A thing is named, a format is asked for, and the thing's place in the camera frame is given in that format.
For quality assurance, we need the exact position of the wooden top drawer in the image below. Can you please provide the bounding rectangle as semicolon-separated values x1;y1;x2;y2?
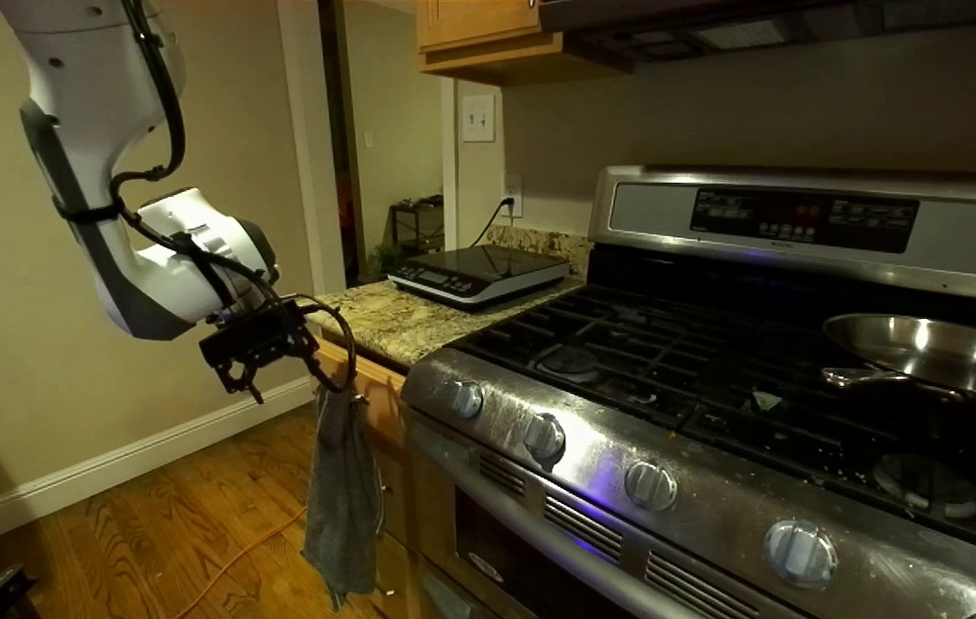
317;340;407;459

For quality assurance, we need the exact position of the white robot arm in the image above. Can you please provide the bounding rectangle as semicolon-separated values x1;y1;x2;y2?
0;0;322;396

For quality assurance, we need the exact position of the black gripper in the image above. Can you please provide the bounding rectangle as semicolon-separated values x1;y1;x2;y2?
199;300;317;391

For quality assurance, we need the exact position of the granite countertop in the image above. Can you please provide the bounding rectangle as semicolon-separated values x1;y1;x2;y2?
322;227;590;367

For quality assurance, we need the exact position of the stainless steel gas stove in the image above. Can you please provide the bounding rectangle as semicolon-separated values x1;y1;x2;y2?
403;165;976;619

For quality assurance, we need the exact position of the white wall light switch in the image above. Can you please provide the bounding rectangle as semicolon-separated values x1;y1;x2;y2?
460;93;495;144

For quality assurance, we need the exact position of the wooden upper cabinet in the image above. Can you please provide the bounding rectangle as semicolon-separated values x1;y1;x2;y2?
412;0;628;87

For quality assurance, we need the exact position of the steel frying pan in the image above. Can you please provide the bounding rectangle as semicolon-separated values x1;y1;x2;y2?
822;313;976;399

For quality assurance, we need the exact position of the black power cable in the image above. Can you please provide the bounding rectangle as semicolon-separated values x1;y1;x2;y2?
471;197;516;256

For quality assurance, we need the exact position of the grey hanging towel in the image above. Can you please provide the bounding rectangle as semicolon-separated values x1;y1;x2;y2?
303;387;381;609

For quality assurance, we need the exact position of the black induction cooktop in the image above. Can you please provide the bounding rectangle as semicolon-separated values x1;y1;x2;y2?
393;243;570;310

